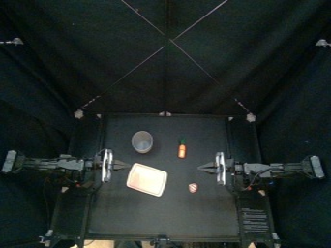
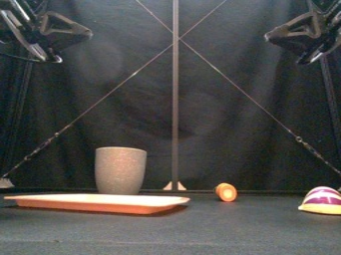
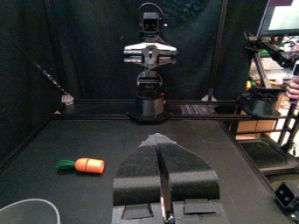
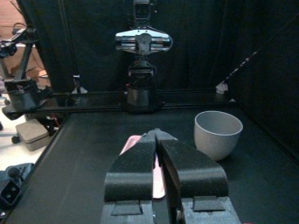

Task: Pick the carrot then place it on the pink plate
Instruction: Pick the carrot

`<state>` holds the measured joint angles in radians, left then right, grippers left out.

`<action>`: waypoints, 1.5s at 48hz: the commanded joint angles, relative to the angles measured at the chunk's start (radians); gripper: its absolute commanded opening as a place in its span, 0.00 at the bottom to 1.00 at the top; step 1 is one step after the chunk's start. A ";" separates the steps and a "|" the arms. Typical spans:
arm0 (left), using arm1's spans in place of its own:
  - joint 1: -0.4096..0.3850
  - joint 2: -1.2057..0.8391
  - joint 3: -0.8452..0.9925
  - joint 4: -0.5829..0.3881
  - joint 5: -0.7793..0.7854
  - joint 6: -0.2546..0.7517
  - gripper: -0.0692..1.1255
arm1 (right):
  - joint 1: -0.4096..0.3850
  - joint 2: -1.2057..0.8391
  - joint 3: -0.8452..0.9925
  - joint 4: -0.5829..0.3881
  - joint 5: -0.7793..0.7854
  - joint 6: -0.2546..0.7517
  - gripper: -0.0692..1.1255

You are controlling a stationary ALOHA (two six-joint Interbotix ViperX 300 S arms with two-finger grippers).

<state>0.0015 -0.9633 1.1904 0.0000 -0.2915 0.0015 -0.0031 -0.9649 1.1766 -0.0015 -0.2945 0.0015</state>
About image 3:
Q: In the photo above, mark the black jointed arm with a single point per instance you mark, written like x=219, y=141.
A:
x=268, y=49

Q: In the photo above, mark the clear plastic cup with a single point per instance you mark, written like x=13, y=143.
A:
x=22, y=214

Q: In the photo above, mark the person's hand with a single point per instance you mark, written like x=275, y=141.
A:
x=292, y=87

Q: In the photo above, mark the computer monitor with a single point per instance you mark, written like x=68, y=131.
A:
x=281, y=17

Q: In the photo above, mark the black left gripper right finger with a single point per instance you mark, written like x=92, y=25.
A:
x=191, y=178

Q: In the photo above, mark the brown cardboard box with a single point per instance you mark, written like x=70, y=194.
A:
x=248, y=127

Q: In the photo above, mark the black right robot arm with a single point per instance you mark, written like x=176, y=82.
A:
x=149, y=108

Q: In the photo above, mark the white text label sticker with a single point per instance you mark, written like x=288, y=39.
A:
x=193, y=109

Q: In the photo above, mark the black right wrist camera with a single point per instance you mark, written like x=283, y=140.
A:
x=151, y=23

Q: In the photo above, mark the grey frame corner bracket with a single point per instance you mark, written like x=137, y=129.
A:
x=208, y=96
x=66, y=99

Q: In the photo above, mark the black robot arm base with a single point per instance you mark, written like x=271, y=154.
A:
x=259, y=102

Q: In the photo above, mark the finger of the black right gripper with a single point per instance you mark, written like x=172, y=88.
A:
x=147, y=58
x=155, y=58

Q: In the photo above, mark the black table-level camera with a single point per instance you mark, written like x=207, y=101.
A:
x=285, y=197

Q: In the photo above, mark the orange toy carrot green top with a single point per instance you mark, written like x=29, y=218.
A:
x=88, y=165

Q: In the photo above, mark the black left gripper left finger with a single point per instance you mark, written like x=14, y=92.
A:
x=136, y=175

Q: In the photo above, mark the black ribbed tray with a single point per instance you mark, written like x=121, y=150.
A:
x=264, y=154

